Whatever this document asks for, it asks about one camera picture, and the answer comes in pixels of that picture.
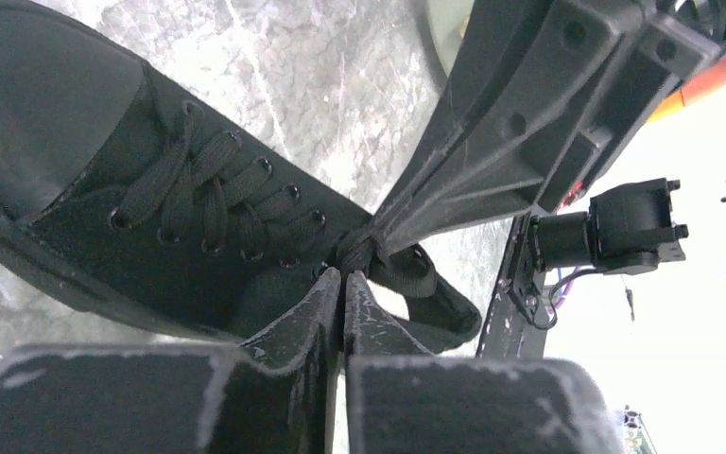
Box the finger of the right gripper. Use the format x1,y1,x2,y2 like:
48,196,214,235
373,1,723,253

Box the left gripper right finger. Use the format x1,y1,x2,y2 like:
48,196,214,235
344,272,623,453

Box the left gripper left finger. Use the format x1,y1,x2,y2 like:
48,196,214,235
0,269,341,453

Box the black canvas shoe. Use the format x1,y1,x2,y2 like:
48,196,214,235
0,1,481,352

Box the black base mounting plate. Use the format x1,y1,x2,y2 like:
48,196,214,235
475,214,548,359

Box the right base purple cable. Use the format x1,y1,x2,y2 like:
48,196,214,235
547,266,596,311

